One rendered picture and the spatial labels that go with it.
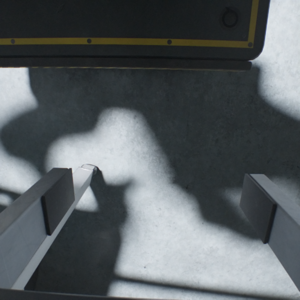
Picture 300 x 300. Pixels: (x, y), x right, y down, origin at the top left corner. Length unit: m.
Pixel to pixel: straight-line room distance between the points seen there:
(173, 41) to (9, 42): 0.34
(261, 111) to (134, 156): 0.49
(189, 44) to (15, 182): 0.86
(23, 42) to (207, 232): 0.92
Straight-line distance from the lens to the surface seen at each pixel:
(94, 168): 0.86
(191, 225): 1.00
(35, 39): 0.54
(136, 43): 0.48
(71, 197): 0.17
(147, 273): 1.18
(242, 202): 0.17
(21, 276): 0.47
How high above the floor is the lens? 0.80
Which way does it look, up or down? 72 degrees down
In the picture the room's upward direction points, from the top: 174 degrees counter-clockwise
